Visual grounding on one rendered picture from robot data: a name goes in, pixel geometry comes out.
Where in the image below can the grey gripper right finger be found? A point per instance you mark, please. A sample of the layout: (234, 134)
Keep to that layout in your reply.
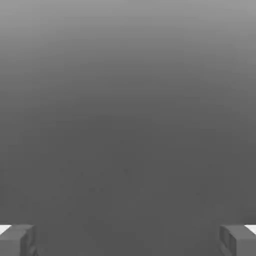
(242, 242)

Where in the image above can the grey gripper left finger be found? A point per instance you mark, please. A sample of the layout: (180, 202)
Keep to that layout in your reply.
(14, 242)

